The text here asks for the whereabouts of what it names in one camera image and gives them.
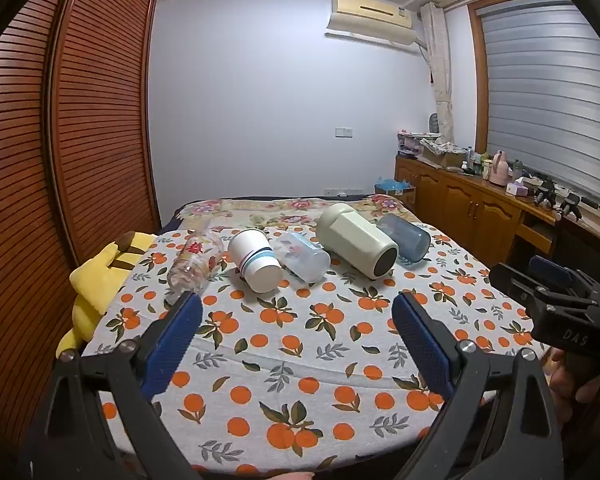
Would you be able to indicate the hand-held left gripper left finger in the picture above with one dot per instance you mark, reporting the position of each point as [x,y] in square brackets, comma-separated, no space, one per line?
[176,342]

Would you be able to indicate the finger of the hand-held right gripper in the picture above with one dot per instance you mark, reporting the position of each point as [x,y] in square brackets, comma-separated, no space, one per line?
[552,266]
[515,282]

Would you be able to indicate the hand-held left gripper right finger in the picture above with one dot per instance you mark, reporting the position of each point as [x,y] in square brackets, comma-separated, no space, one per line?
[420,342]

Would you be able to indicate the clear floral glass cup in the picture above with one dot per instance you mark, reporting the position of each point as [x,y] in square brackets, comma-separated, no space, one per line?
[196,262]

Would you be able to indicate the blue translucent cup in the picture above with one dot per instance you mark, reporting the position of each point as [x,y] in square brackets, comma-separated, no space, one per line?
[409,240]

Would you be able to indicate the white striped cup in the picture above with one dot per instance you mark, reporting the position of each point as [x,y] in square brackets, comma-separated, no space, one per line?
[255,260]

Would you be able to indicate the cream insulated cup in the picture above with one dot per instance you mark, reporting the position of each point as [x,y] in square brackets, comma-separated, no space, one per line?
[352,237]

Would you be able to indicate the translucent printed plastic cup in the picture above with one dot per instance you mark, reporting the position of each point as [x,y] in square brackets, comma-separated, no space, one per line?
[304,259]

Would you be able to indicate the person's right hand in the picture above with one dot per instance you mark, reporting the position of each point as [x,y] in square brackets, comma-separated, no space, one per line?
[564,385]

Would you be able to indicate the black tool on cabinet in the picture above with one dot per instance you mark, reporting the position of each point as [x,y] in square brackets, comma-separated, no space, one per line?
[560,200]

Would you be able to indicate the wooden cabinet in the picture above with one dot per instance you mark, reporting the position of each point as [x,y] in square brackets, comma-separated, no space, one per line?
[470,210]

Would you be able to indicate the pink tissue box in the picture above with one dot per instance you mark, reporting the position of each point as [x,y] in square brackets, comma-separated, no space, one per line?
[516,188]

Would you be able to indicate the yellow plush toy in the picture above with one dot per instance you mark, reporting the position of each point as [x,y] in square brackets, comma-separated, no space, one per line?
[100,280]

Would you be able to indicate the pink kettle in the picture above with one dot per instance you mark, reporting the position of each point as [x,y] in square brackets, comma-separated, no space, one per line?
[500,169]

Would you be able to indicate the orange fruit print blanket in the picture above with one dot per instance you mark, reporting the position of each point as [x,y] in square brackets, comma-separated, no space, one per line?
[300,360]

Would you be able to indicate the cardboard box with cloth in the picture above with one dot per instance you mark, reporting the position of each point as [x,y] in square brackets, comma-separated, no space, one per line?
[442,152]

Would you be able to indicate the bin with blue bag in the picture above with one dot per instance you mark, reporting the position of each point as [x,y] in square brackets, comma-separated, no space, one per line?
[394,190]

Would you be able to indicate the grey window blind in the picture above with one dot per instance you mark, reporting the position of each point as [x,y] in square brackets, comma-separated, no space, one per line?
[550,100]

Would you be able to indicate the floral bedspread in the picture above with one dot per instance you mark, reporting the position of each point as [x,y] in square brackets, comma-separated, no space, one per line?
[280,210]

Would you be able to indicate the small desk fan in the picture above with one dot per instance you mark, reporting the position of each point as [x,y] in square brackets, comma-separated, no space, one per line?
[435,124]

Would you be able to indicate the wooden louvred wardrobe door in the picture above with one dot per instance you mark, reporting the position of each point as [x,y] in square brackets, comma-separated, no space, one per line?
[15,210]
[105,120]

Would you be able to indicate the patterned curtain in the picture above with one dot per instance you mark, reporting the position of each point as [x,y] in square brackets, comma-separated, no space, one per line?
[441,70]

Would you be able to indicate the white wall outlet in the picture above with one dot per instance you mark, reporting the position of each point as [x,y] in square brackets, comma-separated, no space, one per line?
[343,192]

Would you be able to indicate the white wall switch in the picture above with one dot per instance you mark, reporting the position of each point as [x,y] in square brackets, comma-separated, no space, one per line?
[344,132]

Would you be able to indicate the wall air conditioner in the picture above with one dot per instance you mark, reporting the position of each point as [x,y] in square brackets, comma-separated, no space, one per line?
[370,17]

